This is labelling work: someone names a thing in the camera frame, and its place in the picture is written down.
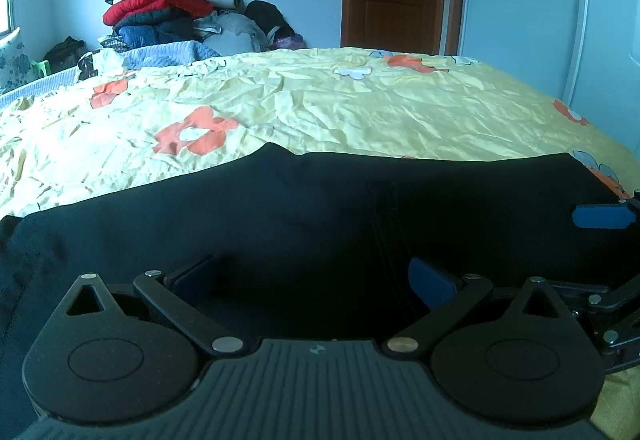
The black pants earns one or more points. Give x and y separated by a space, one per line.
300 220

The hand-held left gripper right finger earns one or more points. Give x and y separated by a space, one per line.
432 282

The white cloth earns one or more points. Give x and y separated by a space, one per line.
110 59

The navy jacket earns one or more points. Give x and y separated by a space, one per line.
145 34

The small black and white item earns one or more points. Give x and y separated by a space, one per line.
87 67

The bed with yellow floral sheet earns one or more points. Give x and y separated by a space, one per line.
350 99

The floral pillow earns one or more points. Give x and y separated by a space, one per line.
15 62

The green plastic chair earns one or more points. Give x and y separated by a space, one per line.
41 67

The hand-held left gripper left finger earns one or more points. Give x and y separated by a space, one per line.
192 280

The grey cloth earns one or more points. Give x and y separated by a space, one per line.
230 37

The dark bag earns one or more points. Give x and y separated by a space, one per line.
65 50

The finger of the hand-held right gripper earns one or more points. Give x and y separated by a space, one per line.
615 302
600 216

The light blue quilted blanket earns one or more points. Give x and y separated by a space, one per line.
170 53

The white wardrobe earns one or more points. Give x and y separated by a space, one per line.
525 19

